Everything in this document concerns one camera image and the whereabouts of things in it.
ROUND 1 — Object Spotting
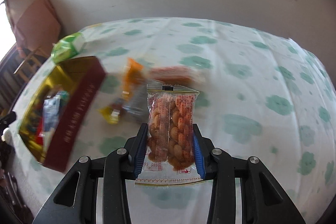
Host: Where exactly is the red tin box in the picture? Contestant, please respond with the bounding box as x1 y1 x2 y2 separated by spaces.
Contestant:
17 56 107 172

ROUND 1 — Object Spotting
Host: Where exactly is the red sausage packet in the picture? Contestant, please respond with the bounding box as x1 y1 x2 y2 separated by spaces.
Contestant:
148 65 205 85

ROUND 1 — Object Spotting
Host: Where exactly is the white bear bottle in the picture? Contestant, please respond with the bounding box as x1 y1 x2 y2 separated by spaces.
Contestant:
1 127 12 143

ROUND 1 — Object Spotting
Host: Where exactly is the green tissue pack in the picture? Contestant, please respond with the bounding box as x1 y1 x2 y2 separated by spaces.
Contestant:
51 32 87 65

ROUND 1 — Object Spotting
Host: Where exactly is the grey sesame bar packet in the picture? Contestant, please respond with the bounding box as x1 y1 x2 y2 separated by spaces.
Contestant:
123 90 149 122

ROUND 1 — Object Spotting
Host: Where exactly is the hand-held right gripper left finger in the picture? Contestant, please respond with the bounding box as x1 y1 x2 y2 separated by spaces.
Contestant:
33 123 149 224

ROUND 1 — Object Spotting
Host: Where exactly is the folded table with pink cloth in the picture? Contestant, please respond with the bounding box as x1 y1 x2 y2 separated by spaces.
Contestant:
10 0 62 56

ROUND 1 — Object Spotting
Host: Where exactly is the yellow candy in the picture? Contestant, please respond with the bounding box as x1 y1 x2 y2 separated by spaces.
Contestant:
98 102 124 125

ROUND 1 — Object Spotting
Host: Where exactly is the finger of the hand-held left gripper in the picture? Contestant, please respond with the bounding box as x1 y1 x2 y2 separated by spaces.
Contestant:
0 112 17 130

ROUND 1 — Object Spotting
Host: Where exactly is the blue cracker packet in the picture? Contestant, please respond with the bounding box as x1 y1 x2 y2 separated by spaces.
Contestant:
42 91 70 135

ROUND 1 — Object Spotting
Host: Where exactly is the side window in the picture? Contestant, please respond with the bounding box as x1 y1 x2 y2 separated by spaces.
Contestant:
0 0 16 62

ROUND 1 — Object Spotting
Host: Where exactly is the clear fried twist packet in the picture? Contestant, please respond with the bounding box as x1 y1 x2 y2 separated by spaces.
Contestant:
134 84 204 186

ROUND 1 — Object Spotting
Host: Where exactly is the orange snack packet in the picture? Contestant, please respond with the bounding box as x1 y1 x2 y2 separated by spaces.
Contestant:
121 57 145 98

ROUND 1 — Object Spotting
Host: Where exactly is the red snack packet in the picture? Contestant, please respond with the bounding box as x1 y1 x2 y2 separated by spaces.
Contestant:
33 119 50 147

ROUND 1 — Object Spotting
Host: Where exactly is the dark carved wooden chair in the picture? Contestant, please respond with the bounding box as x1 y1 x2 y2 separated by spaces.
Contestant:
0 140 34 224

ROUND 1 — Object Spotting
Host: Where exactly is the wooden stool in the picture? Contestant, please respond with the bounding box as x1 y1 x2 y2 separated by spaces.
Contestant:
13 47 50 75

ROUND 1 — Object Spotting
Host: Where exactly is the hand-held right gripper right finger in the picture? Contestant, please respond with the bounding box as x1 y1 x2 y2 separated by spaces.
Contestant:
192 123 306 224

